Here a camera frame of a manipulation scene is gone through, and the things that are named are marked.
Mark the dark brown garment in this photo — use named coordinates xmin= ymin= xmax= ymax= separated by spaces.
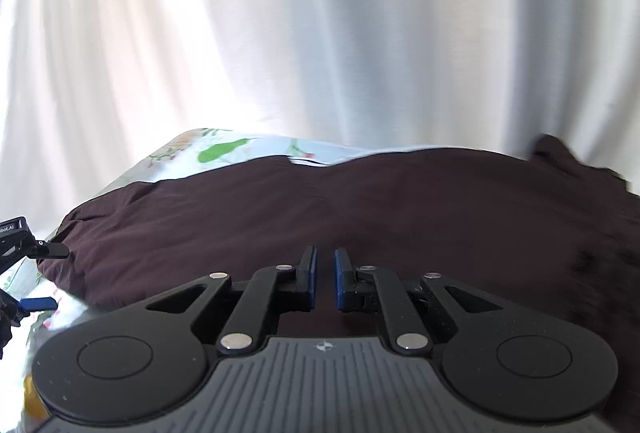
xmin=36 ymin=133 xmax=640 ymax=424

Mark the floral printed bed sheet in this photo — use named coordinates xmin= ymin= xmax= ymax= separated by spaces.
xmin=0 ymin=128 xmax=382 ymax=433

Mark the white curtain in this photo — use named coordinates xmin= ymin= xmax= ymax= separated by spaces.
xmin=0 ymin=0 xmax=640 ymax=236

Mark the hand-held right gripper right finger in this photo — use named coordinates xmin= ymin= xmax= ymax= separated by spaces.
xmin=334 ymin=247 xmax=504 ymax=357

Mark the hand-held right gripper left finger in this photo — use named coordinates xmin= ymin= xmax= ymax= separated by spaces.
xmin=144 ymin=246 xmax=319 ymax=357

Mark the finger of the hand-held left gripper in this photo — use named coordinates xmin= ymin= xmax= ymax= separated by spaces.
xmin=16 ymin=296 xmax=56 ymax=312
xmin=27 ymin=240 xmax=70 ymax=260

